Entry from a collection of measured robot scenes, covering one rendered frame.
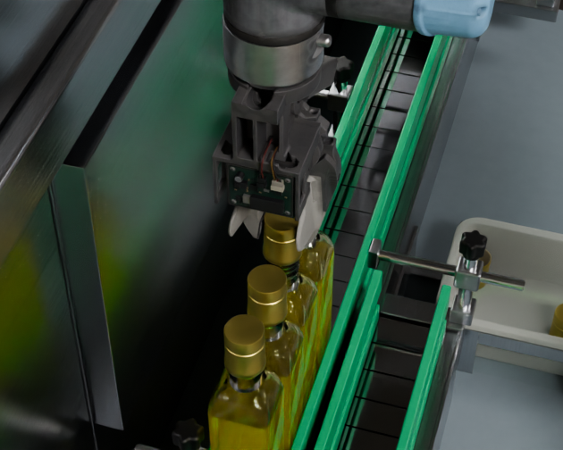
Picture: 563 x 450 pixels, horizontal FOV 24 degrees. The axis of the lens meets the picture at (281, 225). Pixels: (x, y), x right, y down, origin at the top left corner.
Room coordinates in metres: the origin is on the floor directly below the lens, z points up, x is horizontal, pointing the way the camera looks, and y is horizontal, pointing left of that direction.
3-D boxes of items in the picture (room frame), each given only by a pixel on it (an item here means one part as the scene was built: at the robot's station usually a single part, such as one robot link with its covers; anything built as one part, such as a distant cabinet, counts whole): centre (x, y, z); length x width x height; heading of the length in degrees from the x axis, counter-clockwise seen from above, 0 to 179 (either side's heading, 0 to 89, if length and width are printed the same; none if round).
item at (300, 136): (0.76, 0.01, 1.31); 0.09 x 0.08 x 0.12; 163
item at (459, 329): (0.94, -0.16, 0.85); 0.09 x 0.04 x 0.07; 73
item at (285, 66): (0.77, 0.00, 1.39); 0.08 x 0.08 x 0.05
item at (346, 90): (1.22, -0.05, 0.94); 0.07 x 0.04 x 0.13; 73
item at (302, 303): (0.79, 0.00, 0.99); 0.06 x 0.06 x 0.21; 73
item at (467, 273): (0.93, -0.18, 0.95); 0.17 x 0.03 x 0.12; 73
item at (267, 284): (0.74, 0.01, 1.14); 0.04 x 0.04 x 0.04
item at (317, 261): (0.85, -0.02, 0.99); 0.06 x 0.06 x 0.21; 73
